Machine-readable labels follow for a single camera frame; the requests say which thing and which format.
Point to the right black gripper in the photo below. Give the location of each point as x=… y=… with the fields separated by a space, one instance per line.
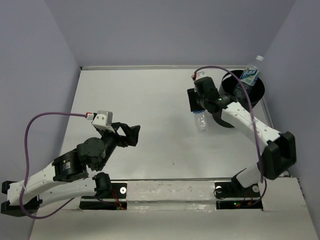
x=192 y=95

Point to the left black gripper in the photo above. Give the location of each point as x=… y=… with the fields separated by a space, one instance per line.
x=132 y=132

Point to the blue label bottle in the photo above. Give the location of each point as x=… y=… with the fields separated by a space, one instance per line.
x=201 y=123

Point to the green white label bottle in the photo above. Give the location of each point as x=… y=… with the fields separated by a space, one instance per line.
x=248 y=78

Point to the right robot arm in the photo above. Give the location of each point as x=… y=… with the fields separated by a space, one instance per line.
x=276 y=150

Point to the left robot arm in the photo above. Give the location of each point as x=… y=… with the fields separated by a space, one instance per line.
x=76 y=173

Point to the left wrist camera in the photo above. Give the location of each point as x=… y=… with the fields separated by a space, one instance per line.
x=103 y=120

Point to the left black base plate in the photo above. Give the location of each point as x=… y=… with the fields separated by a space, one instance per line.
x=115 y=200

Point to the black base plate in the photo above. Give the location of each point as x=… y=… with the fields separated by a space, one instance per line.
x=230 y=197
x=115 y=200

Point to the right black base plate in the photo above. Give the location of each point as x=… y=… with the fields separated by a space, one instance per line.
x=230 y=197

